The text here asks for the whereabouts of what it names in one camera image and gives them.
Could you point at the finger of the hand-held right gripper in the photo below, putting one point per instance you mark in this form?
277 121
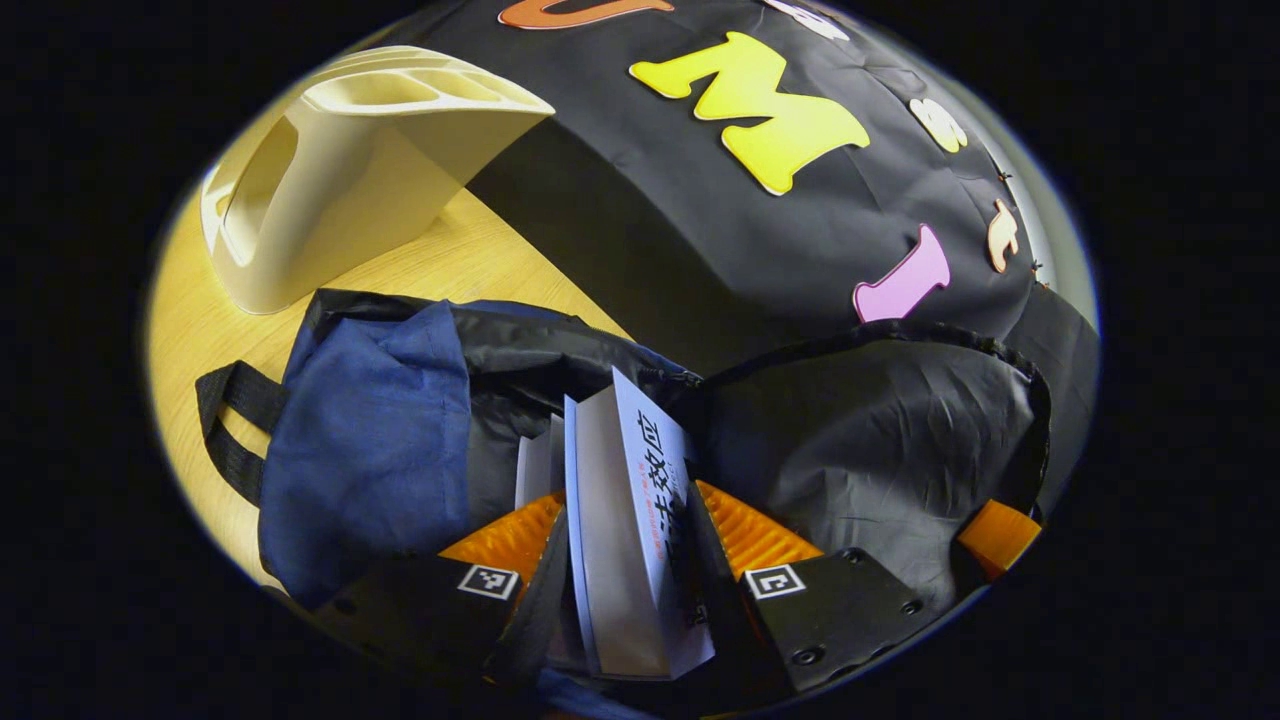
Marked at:
1000 538

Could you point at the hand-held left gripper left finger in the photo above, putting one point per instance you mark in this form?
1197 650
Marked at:
535 620

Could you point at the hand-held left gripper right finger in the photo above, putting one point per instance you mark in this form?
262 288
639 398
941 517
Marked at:
738 625

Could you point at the grey-blue cover book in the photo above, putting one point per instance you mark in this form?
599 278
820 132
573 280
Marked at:
625 540

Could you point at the white spine book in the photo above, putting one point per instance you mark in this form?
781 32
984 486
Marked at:
537 465

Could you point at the blue schoolbag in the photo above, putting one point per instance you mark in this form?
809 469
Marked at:
370 440

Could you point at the white plastic bookshelf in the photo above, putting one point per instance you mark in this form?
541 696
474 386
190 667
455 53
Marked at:
340 180

